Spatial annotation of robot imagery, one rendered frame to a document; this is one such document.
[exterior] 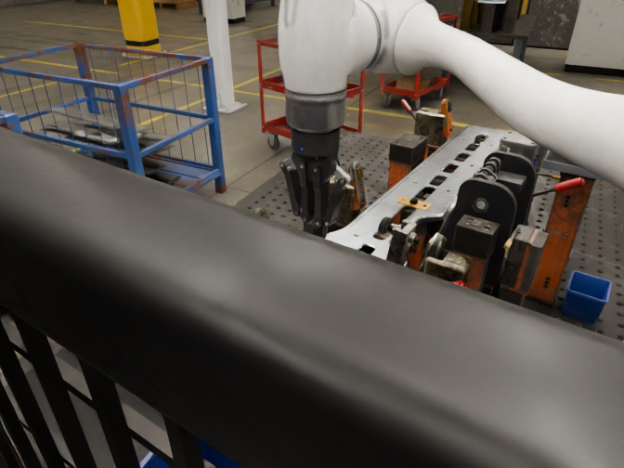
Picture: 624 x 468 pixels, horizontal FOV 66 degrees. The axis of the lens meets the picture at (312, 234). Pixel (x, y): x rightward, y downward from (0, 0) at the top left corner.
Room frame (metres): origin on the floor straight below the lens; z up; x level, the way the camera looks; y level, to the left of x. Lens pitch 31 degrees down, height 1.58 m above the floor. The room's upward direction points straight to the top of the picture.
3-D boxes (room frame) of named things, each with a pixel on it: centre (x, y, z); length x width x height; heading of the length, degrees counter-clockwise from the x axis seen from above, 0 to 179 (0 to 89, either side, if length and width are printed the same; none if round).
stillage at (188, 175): (3.10, 1.34, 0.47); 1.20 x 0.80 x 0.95; 64
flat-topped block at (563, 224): (1.11, -0.67, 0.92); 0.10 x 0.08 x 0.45; 146
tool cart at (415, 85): (5.39, -1.13, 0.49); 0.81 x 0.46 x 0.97; 141
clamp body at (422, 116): (1.69, -0.43, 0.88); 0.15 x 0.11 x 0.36; 56
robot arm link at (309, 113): (0.71, -0.01, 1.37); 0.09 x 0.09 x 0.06
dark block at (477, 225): (0.79, -0.32, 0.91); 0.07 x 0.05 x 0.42; 56
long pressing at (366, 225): (1.12, -0.27, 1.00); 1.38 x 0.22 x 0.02; 146
